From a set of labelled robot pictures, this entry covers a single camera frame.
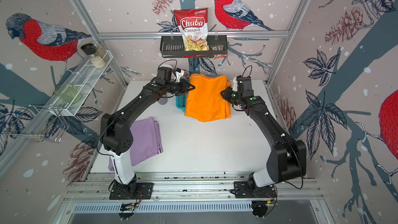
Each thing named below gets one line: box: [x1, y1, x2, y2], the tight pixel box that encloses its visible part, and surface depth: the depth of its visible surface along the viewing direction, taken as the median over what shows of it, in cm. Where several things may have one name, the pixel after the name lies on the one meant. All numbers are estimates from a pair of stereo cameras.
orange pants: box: [184, 74, 233, 123], surface depth 85 cm
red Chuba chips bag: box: [173, 7, 210, 52], surface depth 83 cm
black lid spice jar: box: [80, 43, 105, 69], surface depth 84 cm
